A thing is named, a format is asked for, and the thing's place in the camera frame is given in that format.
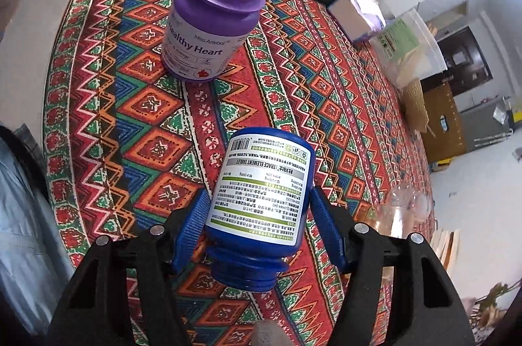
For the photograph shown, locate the wooden planks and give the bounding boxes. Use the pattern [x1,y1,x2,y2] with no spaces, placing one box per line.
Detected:
[431,229,461,274]

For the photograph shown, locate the patterned tablecloth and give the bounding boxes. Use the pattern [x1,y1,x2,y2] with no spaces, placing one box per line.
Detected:
[42,0,435,346]

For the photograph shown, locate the purple pill bottle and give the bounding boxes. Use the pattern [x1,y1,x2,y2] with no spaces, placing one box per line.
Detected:
[160,0,270,84]

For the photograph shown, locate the clear plastic container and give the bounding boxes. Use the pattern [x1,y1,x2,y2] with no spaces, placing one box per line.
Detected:
[369,8,446,89]

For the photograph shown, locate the brown paper roll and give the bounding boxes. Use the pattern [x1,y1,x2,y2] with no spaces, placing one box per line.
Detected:
[401,80,430,133]

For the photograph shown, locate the blue pill bottle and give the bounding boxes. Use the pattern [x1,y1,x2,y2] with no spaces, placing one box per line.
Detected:
[203,127,316,293]

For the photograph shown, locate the purple white tissue pack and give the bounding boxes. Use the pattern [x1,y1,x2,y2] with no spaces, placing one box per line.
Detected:
[327,0,386,45]

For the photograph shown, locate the clear plastic cup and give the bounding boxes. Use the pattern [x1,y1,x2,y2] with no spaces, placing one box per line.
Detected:
[377,184,433,226]

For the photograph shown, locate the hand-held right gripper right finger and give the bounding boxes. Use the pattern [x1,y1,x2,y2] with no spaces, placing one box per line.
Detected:
[311,187,479,346]

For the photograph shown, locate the grey cabinet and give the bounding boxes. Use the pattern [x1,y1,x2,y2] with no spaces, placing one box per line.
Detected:
[460,97,514,151]

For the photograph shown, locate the person's grey clothing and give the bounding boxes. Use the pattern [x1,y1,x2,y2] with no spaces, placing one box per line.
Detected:
[0,124,77,346]

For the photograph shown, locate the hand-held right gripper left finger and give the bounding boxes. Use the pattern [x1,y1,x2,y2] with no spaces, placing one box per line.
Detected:
[48,189,211,346]

